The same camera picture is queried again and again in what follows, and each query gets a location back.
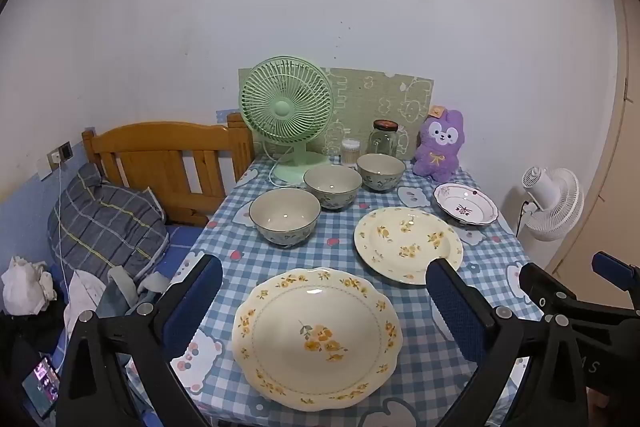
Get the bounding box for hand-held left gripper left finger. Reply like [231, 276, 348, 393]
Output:
[55, 253, 224, 427]

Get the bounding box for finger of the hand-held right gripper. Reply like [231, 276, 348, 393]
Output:
[591, 251, 640, 308]
[518, 262, 580, 317]

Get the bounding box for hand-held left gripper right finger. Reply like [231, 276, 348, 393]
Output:
[425, 258, 601, 427]

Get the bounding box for medium yellow floral plate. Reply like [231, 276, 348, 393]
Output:
[353, 206, 464, 286]

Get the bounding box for white plate red pattern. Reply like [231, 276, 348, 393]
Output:
[433, 182, 499, 226]

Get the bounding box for large yellow floral plate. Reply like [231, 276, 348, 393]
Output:
[231, 267, 403, 412]

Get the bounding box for cream floral ceramic bowl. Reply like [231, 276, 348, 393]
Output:
[303, 164, 363, 210]
[248, 187, 322, 249]
[356, 153, 407, 192]

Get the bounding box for blue bed sheet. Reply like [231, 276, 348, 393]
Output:
[160, 224, 206, 278]

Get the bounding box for grey blue clothing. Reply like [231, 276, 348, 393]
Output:
[97, 264, 168, 318]

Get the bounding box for white standing fan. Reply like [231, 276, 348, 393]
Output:
[515, 166, 585, 243]

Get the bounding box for white shirt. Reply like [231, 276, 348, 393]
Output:
[64, 270, 108, 338]

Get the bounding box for grey plaid pillow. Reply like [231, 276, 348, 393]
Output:
[47, 163, 170, 280]

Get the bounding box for blue checkered tablecloth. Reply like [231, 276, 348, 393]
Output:
[125, 154, 546, 427]

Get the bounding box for purple plush toy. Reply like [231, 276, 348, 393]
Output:
[412, 107, 469, 182]

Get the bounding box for wooden bed headboard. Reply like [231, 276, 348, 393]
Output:
[81, 112, 256, 228]

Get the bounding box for smartphone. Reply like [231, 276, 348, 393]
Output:
[22, 355, 61, 419]

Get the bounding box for white crumpled cloth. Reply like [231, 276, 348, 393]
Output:
[1, 256, 56, 315]

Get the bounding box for black clothing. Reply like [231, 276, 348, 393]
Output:
[0, 307, 68, 388]

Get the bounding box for glass jar dark lid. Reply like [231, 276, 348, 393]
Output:
[368, 119, 401, 158]

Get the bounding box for cotton swab container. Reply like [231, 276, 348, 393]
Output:
[341, 138, 362, 166]

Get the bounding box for green desk fan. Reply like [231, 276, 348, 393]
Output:
[239, 55, 335, 185]

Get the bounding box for black fan cable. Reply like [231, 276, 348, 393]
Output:
[517, 199, 538, 238]

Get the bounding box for white fan cable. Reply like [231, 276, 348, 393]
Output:
[268, 142, 296, 186]

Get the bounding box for white charging cable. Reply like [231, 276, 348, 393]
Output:
[54, 162, 71, 303]

